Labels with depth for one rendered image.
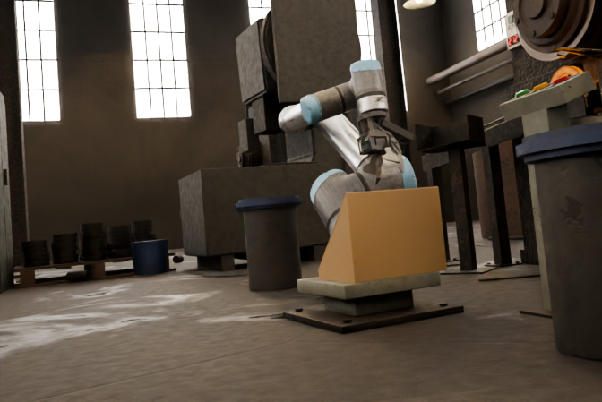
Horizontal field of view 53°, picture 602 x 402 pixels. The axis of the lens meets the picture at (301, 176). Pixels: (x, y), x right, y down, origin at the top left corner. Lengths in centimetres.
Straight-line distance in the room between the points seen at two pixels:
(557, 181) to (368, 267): 66
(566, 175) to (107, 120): 1131
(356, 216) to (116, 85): 1084
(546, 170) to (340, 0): 426
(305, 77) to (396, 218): 333
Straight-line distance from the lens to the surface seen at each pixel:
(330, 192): 193
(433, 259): 184
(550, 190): 128
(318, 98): 190
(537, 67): 311
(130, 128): 1219
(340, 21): 532
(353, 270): 170
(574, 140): 121
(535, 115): 174
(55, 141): 1216
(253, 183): 448
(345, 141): 220
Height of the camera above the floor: 30
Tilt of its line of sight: 4 degrees up
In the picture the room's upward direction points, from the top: 5 degrees counter-clockwise
